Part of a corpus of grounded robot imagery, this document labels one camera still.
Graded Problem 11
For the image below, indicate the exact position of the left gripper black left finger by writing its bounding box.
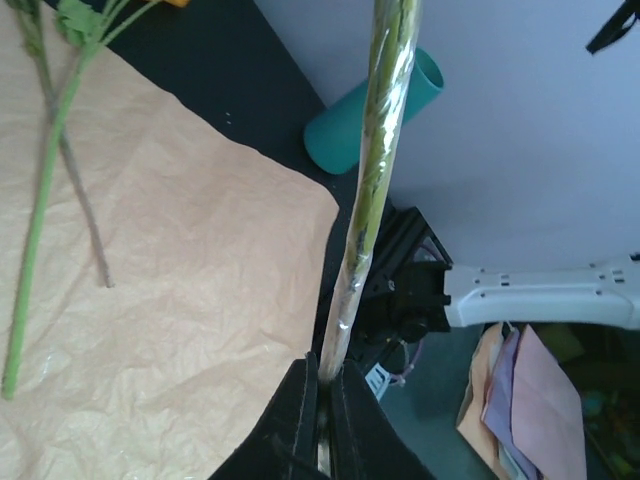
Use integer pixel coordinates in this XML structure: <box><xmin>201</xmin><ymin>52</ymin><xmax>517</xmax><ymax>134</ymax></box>
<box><xmin>211</xmin><ymin>352</ymin><xmax>320</xmax><ymax>480</ymax></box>

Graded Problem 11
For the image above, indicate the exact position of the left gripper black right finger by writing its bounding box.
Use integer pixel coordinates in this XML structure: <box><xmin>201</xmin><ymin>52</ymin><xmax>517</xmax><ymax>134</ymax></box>
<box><xmin>329</xmin><ymin>360</ymin><xmax>434</xmax><ymax>480</ymax></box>

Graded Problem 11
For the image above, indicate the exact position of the green and orange wrapping paper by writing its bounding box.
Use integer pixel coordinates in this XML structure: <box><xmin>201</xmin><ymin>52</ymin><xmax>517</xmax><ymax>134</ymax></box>
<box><xmin>1</xmin><ymin>1</ymin><xmax>339</xmax><ymax>479</ymax></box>

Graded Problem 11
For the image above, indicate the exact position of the pink artificial flower bunch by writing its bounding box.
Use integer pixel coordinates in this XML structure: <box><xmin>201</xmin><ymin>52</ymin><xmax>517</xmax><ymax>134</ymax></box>
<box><xmin>316</xmin><ymin>0</ymin><xmax>424</xmax><ymax>386</ymax></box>

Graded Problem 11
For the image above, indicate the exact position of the orange artificial flower bunch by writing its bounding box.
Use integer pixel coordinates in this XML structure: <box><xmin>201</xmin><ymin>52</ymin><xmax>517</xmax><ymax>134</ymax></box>
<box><xmin>0</xmin><ymin>0</ymin><xmax>166</xmax><ymax>401</ymax></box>

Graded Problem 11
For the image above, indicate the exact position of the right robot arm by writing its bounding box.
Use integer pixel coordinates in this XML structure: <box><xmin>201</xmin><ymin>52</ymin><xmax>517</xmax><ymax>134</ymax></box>
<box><xmin>321</xmin><ymin>208</ymin><xmax>639</xmax><ymax>479</ymax></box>

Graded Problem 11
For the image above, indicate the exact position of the teal cylindrical vase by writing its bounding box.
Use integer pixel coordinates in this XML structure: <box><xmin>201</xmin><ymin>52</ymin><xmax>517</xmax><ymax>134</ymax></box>
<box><xmin>303</xmin><ymin>48</ymin><xmax>445</xmax><ymax>175</ymax></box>

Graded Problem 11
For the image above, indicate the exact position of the stack of coloured papers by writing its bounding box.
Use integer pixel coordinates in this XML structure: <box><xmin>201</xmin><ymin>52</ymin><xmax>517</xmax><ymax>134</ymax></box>
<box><xmin>456</xmin><ymin>323</ymin><xmax>587</xmax><ymax>479</ymax></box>

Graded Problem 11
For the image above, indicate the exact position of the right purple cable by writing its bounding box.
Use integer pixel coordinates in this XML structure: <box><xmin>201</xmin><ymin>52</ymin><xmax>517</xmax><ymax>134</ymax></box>
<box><xmin>389</xmin><ymin>234</ymin><xmax>441</xmax><ymax>386</ymax></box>

